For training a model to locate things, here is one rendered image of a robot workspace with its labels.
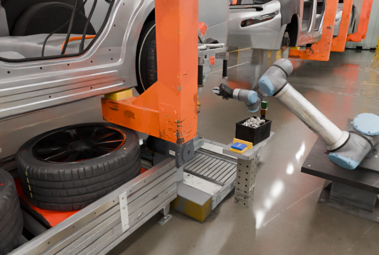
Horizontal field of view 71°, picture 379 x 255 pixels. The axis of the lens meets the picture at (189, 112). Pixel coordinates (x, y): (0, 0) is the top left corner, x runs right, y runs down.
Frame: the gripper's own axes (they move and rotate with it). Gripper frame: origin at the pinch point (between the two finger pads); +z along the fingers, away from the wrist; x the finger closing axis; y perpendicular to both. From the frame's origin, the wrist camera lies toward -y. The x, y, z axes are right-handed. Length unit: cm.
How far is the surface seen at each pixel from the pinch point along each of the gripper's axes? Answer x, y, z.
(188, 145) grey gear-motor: -56, -20, -14
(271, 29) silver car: 193, 139, 39
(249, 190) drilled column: -67, 3, -56
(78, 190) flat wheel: -106, -75, -4
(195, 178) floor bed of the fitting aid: -72, 6, -15
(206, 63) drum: 2.8, -32.0, -7.6
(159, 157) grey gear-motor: -69, -13, 8
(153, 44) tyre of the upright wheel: -6, -62, 17
